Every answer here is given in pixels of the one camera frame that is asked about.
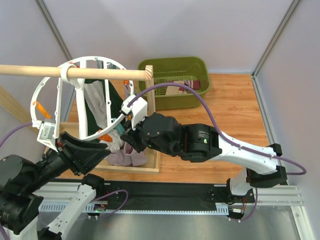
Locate teal clothes peg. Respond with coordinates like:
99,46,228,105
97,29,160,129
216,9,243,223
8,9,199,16
115,122,125,135

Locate maroon striped sock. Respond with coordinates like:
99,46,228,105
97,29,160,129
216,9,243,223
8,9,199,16
174,80,200,90

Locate white round clip hanger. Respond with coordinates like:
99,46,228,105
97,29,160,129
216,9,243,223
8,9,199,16
30,56,126,141

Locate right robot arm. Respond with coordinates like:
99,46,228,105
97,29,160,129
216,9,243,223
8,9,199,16
120,113,287,196

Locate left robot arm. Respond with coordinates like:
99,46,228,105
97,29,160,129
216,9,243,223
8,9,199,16
0,132,111,240

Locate lilac pink garment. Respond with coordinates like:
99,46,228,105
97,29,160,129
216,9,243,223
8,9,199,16
107,142,148,167

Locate white cloth garment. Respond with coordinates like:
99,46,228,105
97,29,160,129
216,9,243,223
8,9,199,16
99,129,124,153

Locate orange clothes peg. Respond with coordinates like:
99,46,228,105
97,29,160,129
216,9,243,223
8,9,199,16
123,80,131,98
98,134,113,143
32,101,52,119

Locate dark green white garment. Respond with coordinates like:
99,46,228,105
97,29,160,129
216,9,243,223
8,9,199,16
84,79,123,135

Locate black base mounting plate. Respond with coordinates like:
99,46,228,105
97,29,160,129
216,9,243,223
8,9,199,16
104,181,255,211

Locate olive green plastic basin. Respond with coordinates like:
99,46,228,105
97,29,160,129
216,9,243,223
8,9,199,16
137,56,211,111

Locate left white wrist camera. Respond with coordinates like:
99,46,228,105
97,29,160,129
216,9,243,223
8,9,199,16
32,120,60,152

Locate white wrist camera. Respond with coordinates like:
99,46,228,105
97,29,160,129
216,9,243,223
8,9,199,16
32,120,60,152
121,94,148,131

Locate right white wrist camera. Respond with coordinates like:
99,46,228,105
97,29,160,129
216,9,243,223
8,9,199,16
121,94,148,131

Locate wooden hanging rack frame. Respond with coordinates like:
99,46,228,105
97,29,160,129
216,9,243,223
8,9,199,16
0,65,160,174

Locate aluminium frame rail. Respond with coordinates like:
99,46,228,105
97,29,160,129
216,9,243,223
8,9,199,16
32,182,306,221

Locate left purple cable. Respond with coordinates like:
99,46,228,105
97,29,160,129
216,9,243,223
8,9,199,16
0,122,35,151

